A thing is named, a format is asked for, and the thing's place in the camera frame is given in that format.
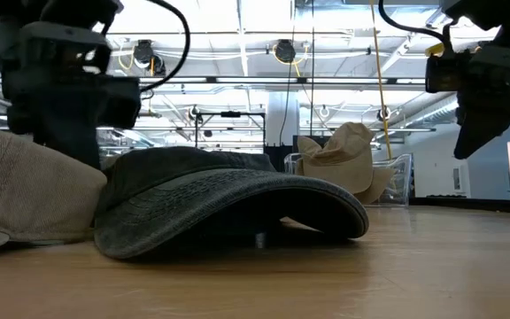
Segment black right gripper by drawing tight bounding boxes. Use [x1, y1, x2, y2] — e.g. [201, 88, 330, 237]
[452, 26, 510, 160]

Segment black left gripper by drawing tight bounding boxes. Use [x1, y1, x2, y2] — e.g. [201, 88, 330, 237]
[0, 19, 114, 171]

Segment dark grey baseball cap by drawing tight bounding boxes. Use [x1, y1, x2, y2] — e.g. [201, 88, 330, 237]
[93, 145, 370, 261]

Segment clear plastic bin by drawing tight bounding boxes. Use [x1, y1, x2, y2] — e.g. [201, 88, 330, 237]
[283, 152, 414, 208]

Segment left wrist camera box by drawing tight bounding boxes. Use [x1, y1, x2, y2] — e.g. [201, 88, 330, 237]
[99, 75, 143, 130]

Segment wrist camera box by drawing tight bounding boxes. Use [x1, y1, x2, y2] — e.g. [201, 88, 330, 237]
[425, 51, 461, 94]
[99, 75, 143, 130]

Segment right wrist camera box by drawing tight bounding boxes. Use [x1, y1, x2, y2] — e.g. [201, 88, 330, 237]
[425, 51, 461, 94]

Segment black aluminium table frame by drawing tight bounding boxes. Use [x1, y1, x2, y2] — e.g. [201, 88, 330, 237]
[408, 196, 510, 216]

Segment yellow hanging power cord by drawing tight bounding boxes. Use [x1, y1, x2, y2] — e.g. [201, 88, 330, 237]
[368, 0, 393, 161]

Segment black ceiling cable reel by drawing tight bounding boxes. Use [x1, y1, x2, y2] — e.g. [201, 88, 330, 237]
[131, 39, 167, 76]
[274, 38, 298, 65]

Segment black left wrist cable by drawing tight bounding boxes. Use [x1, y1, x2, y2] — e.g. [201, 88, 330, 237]
[139, 0, 193, 95]

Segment black metal stand frame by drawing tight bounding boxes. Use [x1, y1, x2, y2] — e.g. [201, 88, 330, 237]
[194, 110, 268, 150]

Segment thin black hanging cable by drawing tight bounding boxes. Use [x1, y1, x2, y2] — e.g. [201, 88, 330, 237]
[310, 0, 316, 138]

